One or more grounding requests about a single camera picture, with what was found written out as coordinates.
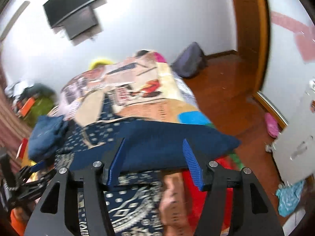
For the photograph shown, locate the navy patterned large garment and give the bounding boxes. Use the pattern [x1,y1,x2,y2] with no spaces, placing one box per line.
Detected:
[56,98,240,235]

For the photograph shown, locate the orange sleeve forearm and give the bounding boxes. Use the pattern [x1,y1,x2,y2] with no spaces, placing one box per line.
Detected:
[10,207,30,236]

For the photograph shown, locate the red box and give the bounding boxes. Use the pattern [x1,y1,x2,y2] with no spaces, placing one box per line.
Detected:
[16,138,28,159]

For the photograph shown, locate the folded blue jeans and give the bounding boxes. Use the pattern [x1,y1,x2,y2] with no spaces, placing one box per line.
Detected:
[28,115,68,162]

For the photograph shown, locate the red striped curtain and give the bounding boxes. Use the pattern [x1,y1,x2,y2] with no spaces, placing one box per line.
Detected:
[0,66,31,172]

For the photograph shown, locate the orange box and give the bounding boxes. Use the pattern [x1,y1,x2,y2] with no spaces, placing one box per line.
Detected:
[19,97,35,117]

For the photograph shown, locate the green patterned cloth pile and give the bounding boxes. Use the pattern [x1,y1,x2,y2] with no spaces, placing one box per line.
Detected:
[23,96,55,128]

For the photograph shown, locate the dark grey cushion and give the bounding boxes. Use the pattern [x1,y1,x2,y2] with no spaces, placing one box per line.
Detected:
[21,83,55,99]

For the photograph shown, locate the printed bed blanket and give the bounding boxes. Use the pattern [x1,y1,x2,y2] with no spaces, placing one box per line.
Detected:
[48,49,245,236]

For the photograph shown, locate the pink slipper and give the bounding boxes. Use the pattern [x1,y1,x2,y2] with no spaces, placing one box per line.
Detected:
[264,113,280,139]

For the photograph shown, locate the turquoise cloth on floor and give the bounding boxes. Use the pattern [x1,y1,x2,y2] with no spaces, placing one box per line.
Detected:
[275,181,305,217]

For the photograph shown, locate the white appliance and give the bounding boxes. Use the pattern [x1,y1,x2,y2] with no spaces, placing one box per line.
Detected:
[265,79,314,186]

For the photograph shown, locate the yellow plush object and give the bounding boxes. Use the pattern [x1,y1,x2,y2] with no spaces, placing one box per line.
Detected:
[89,57,115,70]

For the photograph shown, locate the grey backpack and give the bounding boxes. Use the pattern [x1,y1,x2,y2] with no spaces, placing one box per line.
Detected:
[171,42,207,78]

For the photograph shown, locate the small black wall monitor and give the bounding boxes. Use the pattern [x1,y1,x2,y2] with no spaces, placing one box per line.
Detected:
[63,6,98,40]

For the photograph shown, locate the white wall air conditioner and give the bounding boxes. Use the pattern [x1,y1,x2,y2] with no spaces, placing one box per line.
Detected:
[1,1,30,43]

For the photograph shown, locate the brown wooden door frame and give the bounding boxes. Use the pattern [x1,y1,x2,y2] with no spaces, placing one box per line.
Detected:
[233,0,288,129]

